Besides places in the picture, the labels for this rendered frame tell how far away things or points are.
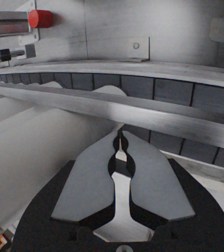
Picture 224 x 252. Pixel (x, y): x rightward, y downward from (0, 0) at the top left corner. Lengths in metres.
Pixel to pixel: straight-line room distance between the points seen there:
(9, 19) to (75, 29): 0.14
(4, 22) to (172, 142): 0.35
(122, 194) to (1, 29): 0.38
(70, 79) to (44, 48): 0.14
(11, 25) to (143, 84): 0.28
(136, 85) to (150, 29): 0.08
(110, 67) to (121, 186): 0.19
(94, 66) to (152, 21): 0.09
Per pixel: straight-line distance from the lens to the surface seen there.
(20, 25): 0.36
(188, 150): 0.18
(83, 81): 0.20
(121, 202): 0.31
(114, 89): 0.16
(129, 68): 0.17
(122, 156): 0.17
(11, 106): 0.19
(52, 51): 0.32
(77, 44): 0.27
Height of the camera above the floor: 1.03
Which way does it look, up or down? 48 degrees down
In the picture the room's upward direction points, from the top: 129 degrees counter-clockwise
